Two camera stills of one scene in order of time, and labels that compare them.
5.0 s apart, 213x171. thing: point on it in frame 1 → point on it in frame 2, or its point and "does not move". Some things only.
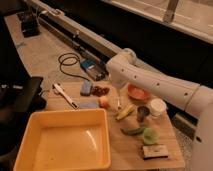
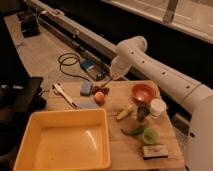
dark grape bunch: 100,91 does not move
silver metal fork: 118,104 → 106,79
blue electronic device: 96,69 does not move
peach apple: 104,101 → 99,98
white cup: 157,106 does not move
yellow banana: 125,112 does not move
